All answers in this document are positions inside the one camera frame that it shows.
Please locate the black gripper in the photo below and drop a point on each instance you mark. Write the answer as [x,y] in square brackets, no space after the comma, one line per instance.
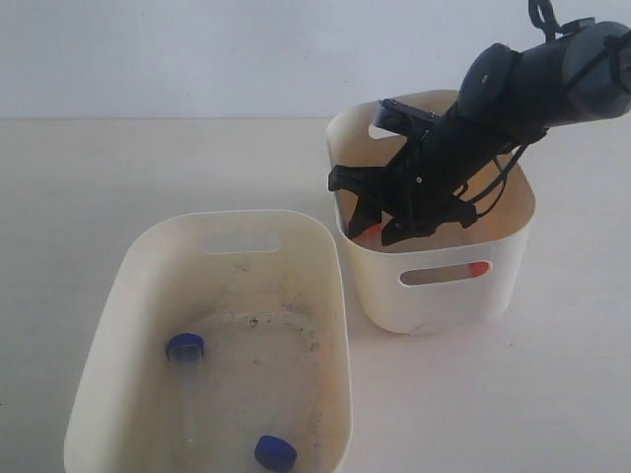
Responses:
[418,190]

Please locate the orange-capped tube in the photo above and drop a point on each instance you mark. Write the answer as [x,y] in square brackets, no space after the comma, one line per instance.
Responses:
[478,268]
[371,235]

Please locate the blue-capped tube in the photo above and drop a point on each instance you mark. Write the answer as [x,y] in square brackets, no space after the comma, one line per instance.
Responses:
[277,449]
[185,353]

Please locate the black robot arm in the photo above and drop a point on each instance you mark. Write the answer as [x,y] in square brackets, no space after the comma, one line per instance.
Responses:
[507,101]

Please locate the large cream plastic bin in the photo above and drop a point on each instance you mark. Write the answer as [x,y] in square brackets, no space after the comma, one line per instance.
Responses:
[262,288]

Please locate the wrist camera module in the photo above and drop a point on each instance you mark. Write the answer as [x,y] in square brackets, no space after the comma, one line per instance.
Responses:
[399,118]

